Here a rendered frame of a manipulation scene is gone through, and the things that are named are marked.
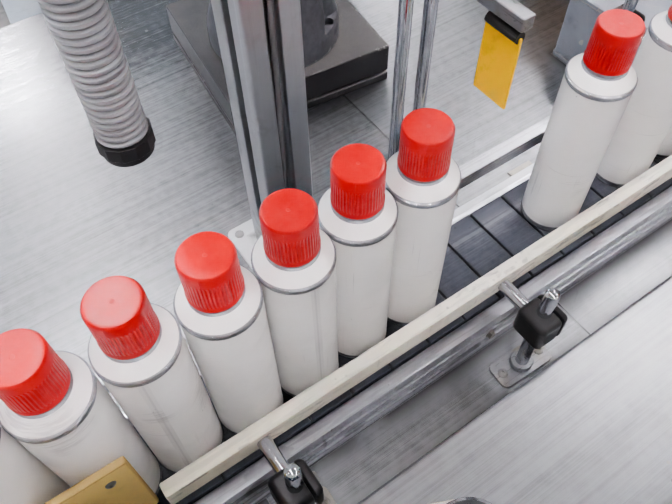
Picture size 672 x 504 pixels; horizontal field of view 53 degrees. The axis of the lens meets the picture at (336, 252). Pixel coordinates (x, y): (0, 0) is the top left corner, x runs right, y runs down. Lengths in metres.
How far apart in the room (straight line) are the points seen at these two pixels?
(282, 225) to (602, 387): 0.31
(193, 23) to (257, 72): 0.38
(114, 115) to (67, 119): 0.46
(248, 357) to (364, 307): 0.10
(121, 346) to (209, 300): 0.05
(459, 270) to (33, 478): 0.37
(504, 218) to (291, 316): 0.28
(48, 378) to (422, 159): 0.24
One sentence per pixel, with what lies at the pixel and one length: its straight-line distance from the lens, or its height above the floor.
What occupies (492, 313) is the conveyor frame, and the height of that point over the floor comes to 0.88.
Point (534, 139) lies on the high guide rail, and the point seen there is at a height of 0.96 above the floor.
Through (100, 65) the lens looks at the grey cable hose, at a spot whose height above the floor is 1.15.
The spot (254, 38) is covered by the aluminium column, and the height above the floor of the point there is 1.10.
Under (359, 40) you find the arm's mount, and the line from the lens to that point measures 0.82.
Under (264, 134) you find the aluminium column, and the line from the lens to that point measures 0.52.
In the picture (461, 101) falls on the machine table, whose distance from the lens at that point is 0.82.
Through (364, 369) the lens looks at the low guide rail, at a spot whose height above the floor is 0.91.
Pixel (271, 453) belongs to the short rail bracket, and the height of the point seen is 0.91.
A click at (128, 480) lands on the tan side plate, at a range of 0.45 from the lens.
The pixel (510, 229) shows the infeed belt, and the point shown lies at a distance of 0.64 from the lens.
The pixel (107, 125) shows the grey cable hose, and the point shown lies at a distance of 0.41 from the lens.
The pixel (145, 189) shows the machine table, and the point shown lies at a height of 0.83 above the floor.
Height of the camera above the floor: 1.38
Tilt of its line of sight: 55 degrees down
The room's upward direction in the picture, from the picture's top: 1 degrees counter-clockwise
